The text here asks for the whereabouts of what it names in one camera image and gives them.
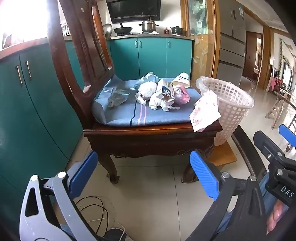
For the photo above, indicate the white plastic mesh wastebasket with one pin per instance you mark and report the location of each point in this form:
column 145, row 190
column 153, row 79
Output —
column 231, row 115

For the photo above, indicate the pink plastic bag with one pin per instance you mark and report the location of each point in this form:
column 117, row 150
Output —
column 181, row 95

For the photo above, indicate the steel wok lid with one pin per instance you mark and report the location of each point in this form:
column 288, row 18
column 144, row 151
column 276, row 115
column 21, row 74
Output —
column 108, row 30

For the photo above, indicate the white tissue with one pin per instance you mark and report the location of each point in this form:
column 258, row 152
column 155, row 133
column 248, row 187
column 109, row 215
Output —
column 158, row 103

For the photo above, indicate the wooden board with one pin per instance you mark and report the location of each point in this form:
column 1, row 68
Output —
column 225, row 155

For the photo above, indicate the small cardboard box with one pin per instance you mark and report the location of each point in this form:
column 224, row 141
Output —
column 165, row 90

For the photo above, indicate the white cloth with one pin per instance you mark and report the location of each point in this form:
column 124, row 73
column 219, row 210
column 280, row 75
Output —
column 155, row 33

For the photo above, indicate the hanging pink clothes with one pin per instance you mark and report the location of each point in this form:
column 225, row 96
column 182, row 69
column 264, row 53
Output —
column 272, row 82

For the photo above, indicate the black clay pot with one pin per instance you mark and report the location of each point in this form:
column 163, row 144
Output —
column 177, row 30

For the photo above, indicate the black range hood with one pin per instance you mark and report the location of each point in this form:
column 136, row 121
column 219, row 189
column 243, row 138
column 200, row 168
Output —
column 134, row 10

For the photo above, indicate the person's right hand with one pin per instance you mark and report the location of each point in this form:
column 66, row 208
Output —
column 276, row 215

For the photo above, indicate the clear plastic bag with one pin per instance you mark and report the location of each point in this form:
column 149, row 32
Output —
column 116, row 97

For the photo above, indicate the black wok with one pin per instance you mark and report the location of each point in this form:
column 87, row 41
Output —
column 122, row 29

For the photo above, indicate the white paper cup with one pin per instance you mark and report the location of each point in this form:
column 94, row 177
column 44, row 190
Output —
column 181, row 80

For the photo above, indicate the wood-framed glass sliding door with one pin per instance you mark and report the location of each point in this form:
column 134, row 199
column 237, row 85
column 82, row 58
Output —
column 203, row 46

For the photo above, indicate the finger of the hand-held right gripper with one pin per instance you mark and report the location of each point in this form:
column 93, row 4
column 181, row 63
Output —
column 266, row 143
column 286, row 134

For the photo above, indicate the carved wooden chair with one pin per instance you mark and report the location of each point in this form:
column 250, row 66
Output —
column 150, row 139

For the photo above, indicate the red bottle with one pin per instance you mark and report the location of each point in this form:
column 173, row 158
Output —
column 166, row 30

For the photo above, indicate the blue striped seat cushion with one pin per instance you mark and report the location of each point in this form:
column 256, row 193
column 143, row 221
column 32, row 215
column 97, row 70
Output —
column 120, row 115

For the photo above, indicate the grey-blue plastic bag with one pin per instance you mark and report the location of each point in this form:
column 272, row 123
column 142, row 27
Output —
column 148, row 78

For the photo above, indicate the brown wooden door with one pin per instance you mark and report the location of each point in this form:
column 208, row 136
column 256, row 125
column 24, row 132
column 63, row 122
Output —
column 252, row 55

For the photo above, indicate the pink printed plastic wrapper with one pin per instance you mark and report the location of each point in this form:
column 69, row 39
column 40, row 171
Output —
column 204, row 113

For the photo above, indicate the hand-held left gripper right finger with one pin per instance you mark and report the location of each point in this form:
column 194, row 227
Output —
column 204, row 176

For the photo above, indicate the person's blue jeans leg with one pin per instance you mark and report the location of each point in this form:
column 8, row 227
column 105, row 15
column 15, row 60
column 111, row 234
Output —
column 269, row 204

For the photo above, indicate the wooden stool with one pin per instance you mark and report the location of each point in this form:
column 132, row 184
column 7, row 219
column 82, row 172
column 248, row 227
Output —
column 279, row 104

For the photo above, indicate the green wall vine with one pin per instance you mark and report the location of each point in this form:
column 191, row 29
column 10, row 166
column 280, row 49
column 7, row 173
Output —
column 281, row 55

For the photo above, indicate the steel cooking pot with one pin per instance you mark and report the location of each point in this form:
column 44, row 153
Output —
column 148, row 26

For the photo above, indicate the teal kitchen cabinets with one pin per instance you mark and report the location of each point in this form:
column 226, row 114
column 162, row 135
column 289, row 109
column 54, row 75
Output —
column 148, row 58

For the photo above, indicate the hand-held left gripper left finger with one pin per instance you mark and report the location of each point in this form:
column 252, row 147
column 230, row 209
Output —
column 84, row 171

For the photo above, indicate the grey refrigerator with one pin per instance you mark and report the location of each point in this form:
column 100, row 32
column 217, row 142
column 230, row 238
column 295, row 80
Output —
column 232, row 41

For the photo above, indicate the white plastic bag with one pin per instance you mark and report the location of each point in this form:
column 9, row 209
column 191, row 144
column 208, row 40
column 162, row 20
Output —
column 146, row 90

